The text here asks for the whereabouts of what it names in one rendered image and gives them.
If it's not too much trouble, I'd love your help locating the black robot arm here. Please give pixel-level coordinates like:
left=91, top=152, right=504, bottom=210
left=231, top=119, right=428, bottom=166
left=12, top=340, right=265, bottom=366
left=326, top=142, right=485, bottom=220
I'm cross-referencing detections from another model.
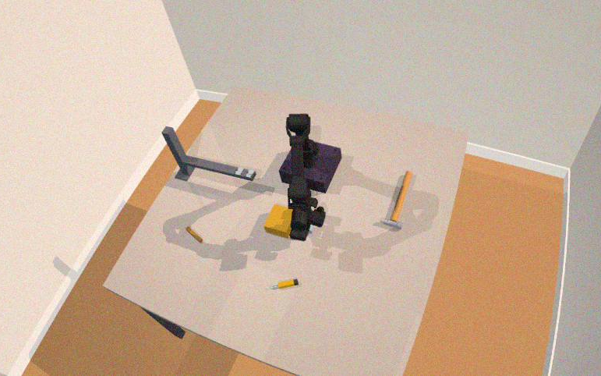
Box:
left=285, top=113, right=326, bottom=232

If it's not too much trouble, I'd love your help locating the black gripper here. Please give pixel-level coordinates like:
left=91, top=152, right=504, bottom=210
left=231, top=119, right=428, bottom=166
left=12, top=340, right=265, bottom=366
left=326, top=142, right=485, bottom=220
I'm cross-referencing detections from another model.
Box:
left=290, top=197, right=318, bottom=242

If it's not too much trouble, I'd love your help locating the brown rectangular bar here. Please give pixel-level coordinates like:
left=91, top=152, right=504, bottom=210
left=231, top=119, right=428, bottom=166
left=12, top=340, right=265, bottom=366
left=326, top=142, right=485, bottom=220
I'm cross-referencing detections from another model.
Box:
left=186, top=226, right=203, bottom=243

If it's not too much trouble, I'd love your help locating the yellow screwdriver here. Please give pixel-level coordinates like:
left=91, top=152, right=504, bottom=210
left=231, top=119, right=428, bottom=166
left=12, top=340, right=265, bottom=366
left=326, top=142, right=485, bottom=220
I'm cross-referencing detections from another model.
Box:
left=271, top=279, right=298, bottom=289

